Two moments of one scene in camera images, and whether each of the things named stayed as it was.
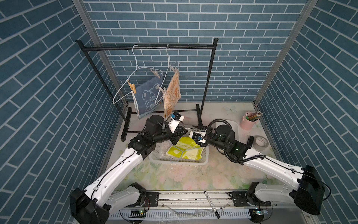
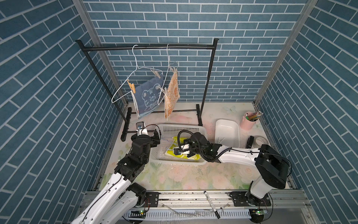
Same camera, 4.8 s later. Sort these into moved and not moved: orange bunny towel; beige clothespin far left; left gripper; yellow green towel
Moved: left gripper
Not moved: yellow green towel; orange bunny towel; beige clothespin far left
